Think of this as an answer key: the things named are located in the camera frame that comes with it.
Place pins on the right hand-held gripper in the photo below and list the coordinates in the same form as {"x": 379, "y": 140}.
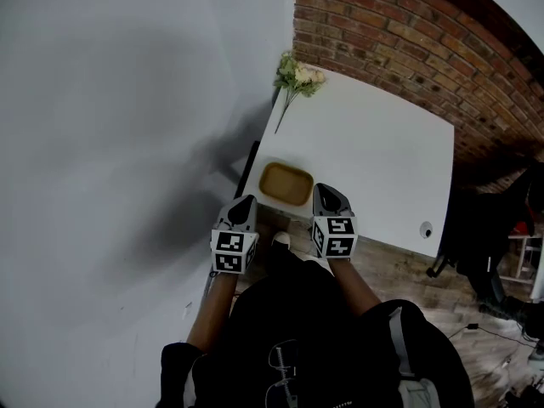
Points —
{"x": 336, "y": 238}

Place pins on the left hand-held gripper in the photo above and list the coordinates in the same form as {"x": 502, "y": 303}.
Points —
{"x": 231, "y": 251}

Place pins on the tan rectangular tray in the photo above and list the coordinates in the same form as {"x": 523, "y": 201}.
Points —
{"x": 285, "y": 184}

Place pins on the person's right forearm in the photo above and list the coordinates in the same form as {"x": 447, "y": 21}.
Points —
{"x": 353, "y": 287}

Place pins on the person's left forearm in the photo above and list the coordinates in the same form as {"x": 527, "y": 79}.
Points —
{"x": 214, "y": 313}

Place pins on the person's white shoe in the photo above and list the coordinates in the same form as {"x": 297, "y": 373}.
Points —
{"x": 281, "y": 239}
{"x": 308, "y": 256}

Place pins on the person's black clothing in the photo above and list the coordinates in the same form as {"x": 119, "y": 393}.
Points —
{"x": 306, "y": 313}

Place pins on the pale artificial flower bunch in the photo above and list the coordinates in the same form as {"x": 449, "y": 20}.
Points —
{"x": 302, "y": 77}

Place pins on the black mesh office chair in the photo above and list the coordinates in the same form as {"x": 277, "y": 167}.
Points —
{"x": 480, "y": 236}

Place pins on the red box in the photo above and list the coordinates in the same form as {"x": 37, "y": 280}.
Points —
{"x": 523, "y": 228}

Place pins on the white table with crossed legs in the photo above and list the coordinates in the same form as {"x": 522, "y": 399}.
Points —
{"x": 527, "y": 266}

